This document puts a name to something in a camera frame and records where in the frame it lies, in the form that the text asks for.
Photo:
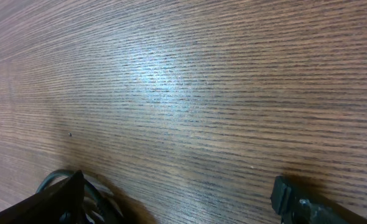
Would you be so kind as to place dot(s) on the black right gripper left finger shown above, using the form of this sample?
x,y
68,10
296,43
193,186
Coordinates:
x,y
59,203

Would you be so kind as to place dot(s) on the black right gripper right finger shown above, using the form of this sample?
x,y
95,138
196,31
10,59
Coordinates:
x,y
295,203

